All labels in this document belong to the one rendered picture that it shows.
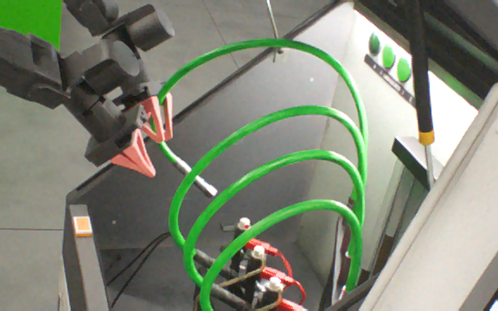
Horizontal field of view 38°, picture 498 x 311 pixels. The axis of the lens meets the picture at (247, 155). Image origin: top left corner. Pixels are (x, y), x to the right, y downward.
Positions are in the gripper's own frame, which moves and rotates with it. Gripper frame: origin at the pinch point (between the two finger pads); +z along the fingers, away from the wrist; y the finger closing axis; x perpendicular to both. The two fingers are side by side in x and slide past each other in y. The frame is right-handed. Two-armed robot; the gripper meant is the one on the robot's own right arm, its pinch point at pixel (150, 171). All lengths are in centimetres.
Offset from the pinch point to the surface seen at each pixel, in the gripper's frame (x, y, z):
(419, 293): -35.0, 29.5, 16.5
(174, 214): -7.3, 1.2, 5.0
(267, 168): -12.3, 18.6, 4.1
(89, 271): 7.2, -25.2, 13.0
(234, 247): -21.6, 10.9, 6.6
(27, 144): 215, -130, 43
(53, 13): 318, -115, 16
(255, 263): -4.0, 4.4, 22.3
